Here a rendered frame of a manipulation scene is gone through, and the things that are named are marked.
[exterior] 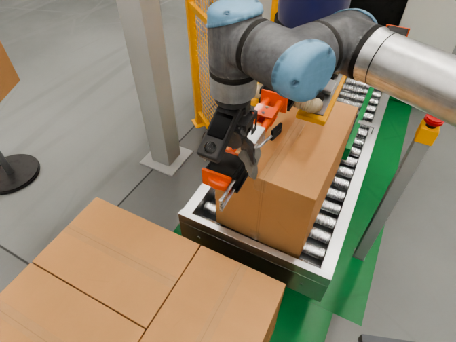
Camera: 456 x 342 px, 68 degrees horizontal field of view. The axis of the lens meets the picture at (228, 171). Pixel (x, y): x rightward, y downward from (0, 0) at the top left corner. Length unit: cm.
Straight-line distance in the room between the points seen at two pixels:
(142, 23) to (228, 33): 144
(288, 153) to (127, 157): 169
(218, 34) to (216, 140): 19
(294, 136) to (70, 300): 109
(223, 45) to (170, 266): 109
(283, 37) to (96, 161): 240
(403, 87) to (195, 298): 110
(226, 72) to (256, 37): 10
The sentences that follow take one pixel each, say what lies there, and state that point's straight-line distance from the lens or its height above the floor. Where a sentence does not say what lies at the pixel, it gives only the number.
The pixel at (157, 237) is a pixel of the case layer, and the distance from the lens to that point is 157.
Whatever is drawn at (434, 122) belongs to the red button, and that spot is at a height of 104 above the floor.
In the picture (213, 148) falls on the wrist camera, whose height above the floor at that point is 141.
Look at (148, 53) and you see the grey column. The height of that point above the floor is 92.
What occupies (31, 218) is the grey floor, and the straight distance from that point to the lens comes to 261.
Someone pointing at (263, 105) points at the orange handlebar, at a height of 128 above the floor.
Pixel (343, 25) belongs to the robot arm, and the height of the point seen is 162.
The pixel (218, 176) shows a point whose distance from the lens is 75.
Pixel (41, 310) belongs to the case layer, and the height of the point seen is 54.
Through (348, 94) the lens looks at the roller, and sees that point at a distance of 248.
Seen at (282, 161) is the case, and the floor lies 95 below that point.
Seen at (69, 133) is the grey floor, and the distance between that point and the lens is 315.
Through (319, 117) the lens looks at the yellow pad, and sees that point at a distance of 117.
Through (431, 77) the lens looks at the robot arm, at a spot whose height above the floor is 160.
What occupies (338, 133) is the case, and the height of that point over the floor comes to 95.
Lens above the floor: 185
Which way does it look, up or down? 47 degrees down
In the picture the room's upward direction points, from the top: straight up
